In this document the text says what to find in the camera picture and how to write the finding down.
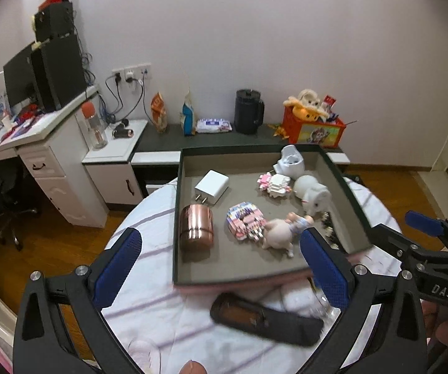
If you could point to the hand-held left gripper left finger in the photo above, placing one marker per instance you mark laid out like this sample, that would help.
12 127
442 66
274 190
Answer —
118 268

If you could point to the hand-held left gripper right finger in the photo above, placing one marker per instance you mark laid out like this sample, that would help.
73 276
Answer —
325 272

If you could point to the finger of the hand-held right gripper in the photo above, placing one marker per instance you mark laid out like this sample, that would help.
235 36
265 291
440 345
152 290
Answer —
422 222
397 239

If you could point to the clear glass bottle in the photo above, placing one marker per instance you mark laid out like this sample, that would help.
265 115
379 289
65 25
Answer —
323 313

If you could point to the pig doll figurine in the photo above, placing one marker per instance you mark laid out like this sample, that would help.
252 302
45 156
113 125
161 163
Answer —
280 233

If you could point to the white elephant figurine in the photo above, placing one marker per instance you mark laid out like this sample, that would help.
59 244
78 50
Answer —
311 193

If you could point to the rose gold metal cylinder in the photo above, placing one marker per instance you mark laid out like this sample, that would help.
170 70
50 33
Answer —
196 228

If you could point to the white and pink block toy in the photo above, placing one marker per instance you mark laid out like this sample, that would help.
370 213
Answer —
276 185

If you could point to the dark green shallow tray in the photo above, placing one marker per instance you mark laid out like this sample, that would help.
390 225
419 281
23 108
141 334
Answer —
239 194

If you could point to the white plug charger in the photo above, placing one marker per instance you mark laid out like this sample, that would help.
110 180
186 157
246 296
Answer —
212 185

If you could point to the low white and black cabinet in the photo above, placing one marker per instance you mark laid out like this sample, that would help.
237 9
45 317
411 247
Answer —
107 179

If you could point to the white desk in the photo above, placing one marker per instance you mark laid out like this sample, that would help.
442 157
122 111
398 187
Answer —
68 171

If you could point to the black office chair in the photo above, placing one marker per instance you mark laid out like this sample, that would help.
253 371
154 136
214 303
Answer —
9 210

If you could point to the orange toy crate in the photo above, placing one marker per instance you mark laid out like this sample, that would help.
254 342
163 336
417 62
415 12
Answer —
313 132

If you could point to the black cylinder device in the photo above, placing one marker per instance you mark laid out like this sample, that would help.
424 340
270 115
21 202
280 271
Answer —
123 132

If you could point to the water bottle with orange lid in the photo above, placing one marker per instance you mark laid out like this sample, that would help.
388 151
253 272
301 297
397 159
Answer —
95 132

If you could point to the red and white carton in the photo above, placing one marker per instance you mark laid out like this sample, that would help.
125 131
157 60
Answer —
329 103

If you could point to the yellow plush toy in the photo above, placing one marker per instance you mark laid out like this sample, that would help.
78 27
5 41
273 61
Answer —
305 112

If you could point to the orange snack bag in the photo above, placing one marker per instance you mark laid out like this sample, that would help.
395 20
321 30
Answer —
159 113

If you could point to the blue and white bag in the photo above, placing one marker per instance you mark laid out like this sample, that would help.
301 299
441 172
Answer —
187 117

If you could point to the white plush toy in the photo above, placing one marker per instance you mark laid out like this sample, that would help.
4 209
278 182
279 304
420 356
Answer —
309 97

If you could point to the white wet wipes pack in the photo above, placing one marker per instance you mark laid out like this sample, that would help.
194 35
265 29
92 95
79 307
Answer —
214 124

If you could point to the black kettle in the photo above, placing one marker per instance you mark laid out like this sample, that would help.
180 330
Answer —
248 113

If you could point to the black computer tower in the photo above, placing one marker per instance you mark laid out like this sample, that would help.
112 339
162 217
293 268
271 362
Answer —
58 74

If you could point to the black computer monitor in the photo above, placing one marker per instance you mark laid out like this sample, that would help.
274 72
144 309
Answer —
19 78

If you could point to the black box on tower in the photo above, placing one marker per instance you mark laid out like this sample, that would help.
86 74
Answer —
54 21

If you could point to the white wall socket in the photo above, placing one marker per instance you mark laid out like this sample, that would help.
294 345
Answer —
132 71

